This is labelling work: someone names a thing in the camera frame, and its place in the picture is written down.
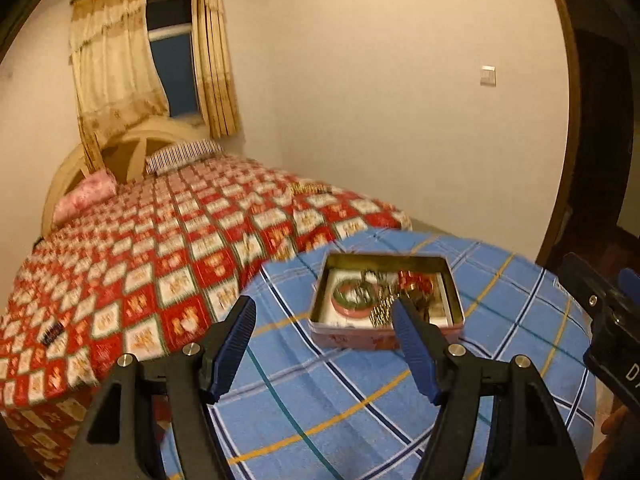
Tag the white light switch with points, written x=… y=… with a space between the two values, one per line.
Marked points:
x=488 y=75

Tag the blue checked cloth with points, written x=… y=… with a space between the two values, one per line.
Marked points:
x=325 y=400

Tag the gold jewelry piece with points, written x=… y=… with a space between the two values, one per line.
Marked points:
x=310 y=189

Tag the red patterned bedsheet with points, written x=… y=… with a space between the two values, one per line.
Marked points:
x=150 y=260

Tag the cream wooden headboard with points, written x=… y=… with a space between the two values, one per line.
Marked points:
x=145 y=132

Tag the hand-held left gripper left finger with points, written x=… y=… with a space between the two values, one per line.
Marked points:
x=235 y=340

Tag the wooden door frame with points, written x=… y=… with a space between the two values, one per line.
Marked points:
x=570 y=135

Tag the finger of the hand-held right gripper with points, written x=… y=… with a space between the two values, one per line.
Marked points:
x=630 y=285
x=585 y=280

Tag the pink pillow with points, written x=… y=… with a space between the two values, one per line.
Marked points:
x=82 y=197

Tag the small dark item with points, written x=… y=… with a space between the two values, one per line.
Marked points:
x=52 y=334

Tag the person's right hand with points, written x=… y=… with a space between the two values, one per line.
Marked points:
x=614 y=422

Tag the striped pillow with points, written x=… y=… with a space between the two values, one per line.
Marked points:
x=185 y=155

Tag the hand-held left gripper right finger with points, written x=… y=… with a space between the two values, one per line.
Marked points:
x=415 y=345

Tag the window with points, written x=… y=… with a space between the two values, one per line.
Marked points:
x=175 y=70

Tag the rectangular metal tin box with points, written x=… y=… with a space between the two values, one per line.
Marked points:
x=350 y=336

